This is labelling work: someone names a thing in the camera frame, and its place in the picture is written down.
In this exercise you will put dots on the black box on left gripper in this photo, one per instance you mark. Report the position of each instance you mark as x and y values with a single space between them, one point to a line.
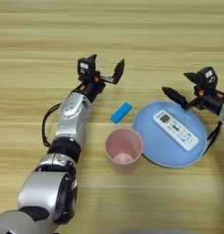
86 69

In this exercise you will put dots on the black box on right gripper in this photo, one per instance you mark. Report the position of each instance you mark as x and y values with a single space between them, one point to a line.
208 78

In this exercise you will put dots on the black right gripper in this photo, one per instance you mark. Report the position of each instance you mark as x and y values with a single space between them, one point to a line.
211 100

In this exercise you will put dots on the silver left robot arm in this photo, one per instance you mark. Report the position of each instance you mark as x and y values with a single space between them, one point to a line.
72 122

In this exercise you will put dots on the pink plastic cup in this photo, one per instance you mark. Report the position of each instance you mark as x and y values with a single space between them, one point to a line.
124 161

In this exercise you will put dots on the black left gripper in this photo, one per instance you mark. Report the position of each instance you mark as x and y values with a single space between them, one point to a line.
92 90

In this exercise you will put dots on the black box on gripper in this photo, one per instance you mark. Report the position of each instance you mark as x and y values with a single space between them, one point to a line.
208 78
86 69

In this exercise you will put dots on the white remote control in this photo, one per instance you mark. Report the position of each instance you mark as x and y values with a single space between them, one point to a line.
176 130

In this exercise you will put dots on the small blue rectangular block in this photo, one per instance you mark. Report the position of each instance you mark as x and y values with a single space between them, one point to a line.
121 113

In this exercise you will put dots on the light blue round plate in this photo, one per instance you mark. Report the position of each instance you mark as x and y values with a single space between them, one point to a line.
156 146

